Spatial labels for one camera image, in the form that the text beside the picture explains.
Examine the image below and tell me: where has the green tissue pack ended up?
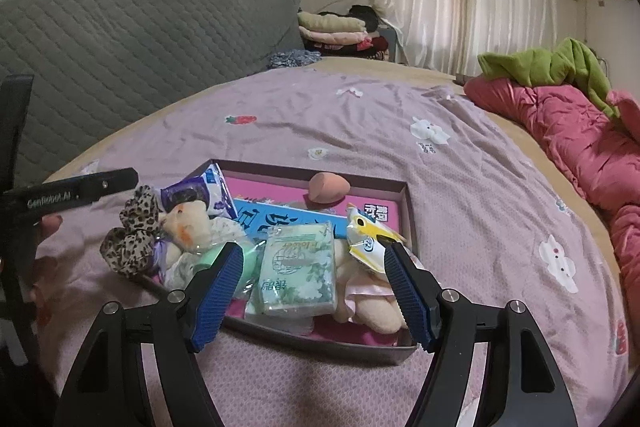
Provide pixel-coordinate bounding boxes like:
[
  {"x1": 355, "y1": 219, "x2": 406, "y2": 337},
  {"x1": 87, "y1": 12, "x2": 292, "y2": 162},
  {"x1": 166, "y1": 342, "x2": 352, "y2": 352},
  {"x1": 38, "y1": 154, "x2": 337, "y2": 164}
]
[{"x1": 256, "y1": 222, "x2": 336, "y2": 319}]

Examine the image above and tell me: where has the pink red quilt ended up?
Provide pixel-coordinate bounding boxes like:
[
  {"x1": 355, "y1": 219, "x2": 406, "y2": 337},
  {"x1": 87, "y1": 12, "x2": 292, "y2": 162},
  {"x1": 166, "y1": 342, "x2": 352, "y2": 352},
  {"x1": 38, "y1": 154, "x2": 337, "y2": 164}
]
[{"x1": 464, "y1": 77, "x2": 639, "y2": 315}]

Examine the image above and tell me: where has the leopard print scrunchie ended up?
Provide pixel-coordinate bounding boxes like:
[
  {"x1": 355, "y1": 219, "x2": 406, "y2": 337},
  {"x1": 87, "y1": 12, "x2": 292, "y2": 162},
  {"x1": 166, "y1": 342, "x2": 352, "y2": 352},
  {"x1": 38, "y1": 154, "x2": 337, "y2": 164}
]
[{"x1": 100, "y1": 185, "x2": 160, "y2": 277}]

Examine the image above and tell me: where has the beige bear pink dress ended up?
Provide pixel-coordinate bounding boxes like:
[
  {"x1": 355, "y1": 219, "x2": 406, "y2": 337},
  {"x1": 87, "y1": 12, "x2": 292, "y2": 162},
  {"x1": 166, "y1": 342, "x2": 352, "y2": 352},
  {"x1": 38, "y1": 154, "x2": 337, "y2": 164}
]
[{"x1": 333, "y1": 239, "x2": 407, "y2": 335}]

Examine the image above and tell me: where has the person's left hand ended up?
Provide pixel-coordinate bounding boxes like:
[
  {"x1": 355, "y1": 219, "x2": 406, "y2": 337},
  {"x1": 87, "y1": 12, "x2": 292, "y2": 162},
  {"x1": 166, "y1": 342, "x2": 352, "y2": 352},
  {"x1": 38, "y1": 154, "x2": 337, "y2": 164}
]
[{"x1": 34, "y1": 215, "x2": 63, "y2": 271}]

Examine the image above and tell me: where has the floral cream scrunchie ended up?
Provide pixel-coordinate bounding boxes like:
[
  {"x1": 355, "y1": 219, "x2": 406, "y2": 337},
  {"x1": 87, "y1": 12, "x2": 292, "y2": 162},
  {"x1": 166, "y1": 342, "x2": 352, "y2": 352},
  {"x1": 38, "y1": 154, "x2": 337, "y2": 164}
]
[{"x1": 208, "y1": 217, "x2": 247, "y2": 246}]

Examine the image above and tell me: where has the green blanket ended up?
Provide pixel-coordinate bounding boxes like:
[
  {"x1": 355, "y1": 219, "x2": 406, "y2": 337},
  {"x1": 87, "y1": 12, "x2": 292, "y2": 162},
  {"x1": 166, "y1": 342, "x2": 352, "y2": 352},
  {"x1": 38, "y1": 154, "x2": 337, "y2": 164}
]
[{"x1": 477, "y1": 38, "x2": 620, "y2": 118}]

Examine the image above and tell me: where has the blue white packaged eye mask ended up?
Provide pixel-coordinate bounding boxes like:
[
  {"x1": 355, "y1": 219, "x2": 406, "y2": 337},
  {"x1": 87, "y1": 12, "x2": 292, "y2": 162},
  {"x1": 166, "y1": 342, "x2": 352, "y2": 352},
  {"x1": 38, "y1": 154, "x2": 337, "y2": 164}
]
[{"x1": 160, "y1": 161, "x2": 238, "y2": 220}]

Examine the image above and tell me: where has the pink blue book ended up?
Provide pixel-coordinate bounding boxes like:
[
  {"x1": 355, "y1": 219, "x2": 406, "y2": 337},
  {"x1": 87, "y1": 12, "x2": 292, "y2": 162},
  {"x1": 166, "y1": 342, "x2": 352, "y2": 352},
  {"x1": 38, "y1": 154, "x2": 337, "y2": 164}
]
[{"x1": 224, "y1": 170, "x2": 407, "y2": 239}]

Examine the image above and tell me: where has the purple box lid tray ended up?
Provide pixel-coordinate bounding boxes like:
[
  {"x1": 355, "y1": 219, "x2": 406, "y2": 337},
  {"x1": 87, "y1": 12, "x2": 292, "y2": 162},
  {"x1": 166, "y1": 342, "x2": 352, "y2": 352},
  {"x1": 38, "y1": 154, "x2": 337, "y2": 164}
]
[{"x1": 144, "y1": 157, "x2": 419, "y2": 365}]

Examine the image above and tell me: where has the beige bear purple dress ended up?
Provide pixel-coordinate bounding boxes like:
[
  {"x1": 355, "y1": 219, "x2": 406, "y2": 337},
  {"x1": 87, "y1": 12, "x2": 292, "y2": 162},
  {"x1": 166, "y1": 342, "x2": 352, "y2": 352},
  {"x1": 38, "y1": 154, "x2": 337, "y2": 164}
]
[{"x1": 152, "y1": 200, "x2": 213, "y2": 289}]

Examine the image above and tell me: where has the yellow white small packet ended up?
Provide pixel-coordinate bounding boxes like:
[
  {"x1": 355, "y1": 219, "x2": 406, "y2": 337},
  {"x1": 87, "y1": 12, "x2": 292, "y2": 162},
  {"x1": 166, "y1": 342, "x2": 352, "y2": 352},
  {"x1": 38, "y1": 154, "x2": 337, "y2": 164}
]
[{"x1": 346, "y1": 204, "x2": 406, "y2": 274}]

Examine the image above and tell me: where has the blue grey knit cloth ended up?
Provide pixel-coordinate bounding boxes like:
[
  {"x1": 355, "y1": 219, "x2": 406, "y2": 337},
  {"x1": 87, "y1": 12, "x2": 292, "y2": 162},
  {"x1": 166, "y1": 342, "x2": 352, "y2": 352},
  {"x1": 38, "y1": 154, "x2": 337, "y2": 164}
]
[{"x1": 268, "y1": 49, "x2": 322, "y2": 69}]

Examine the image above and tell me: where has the pink makeup sponge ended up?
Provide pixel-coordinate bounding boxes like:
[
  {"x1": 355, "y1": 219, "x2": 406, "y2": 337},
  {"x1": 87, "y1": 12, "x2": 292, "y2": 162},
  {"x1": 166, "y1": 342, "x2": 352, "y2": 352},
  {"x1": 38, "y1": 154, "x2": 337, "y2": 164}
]
[{"x1": 308, "y1": 172, "x2": 350, "y2": 205}]

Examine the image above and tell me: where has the stack of folded clothes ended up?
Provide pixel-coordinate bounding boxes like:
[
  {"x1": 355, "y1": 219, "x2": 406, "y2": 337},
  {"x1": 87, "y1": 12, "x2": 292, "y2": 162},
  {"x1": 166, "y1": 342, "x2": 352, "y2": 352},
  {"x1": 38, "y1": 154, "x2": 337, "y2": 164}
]
[{"x1": 297, "y1": 4, "x2": 397, "y2": 62}]

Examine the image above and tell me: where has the grey quilted headboard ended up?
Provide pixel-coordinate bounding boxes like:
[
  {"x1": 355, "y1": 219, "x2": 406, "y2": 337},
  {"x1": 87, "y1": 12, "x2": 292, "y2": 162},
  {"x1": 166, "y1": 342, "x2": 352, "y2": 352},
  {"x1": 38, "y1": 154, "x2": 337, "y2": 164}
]
[{"x1": 1, "y1": 0, "x2": 303, "y2": 185}]

